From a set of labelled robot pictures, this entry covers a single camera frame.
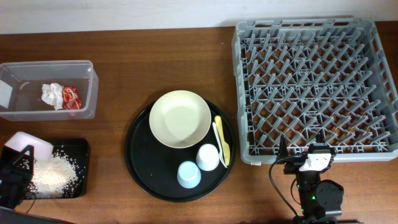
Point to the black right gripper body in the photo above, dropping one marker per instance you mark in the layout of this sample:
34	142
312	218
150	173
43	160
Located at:
293	165

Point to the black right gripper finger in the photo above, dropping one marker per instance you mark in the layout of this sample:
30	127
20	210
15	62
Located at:
283	152
319	139

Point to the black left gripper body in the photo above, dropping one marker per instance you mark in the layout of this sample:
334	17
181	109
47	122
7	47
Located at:
12	186

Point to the pink bowl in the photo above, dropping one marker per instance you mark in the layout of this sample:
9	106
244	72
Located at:
42	149

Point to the white tissue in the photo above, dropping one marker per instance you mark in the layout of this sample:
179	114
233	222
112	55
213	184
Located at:
52	95

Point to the large cream bowl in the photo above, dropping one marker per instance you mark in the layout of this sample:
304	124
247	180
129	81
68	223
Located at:
180	119

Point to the red snack wrapper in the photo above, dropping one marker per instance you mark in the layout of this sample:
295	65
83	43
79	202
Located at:
71	100

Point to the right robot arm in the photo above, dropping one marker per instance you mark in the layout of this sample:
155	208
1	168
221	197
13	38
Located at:
320	200

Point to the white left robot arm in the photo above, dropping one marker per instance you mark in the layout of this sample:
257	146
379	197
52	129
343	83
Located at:
111	196

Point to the grey plastic dishwasher rack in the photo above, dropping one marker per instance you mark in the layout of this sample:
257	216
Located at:
301	78

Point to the clear plastic waste bin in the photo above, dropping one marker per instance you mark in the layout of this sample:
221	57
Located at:
21	89

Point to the white rice pile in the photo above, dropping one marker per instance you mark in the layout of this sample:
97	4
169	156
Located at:
63	176

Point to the black rectangular tray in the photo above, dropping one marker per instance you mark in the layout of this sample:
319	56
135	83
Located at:
79	146

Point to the yellow plastic spoon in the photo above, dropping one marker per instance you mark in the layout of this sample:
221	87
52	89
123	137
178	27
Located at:
225	145

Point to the white plastic spoon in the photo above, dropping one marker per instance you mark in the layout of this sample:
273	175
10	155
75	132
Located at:
220	154

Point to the white cup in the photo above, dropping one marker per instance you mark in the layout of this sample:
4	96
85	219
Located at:
207	158

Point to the light blue cup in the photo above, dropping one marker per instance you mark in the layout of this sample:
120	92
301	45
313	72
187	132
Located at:
188	175

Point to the round black tray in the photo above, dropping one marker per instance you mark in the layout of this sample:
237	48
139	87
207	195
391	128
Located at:
154	166

